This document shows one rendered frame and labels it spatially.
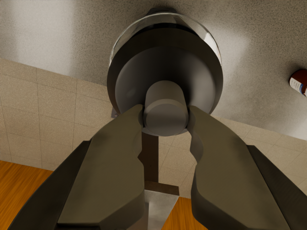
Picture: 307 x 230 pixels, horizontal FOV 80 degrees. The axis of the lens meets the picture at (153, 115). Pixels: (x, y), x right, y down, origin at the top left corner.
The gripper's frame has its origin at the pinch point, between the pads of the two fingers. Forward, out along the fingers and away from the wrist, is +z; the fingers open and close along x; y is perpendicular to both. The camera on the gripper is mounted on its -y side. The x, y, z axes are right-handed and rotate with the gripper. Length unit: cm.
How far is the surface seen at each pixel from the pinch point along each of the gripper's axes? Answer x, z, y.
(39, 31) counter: -24.4, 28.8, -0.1
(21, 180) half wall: -133, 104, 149
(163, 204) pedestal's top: 3, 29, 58
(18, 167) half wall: -144, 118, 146
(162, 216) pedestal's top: 3, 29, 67
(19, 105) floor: -118, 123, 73
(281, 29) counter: 23.1, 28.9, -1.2
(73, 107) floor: -72, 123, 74
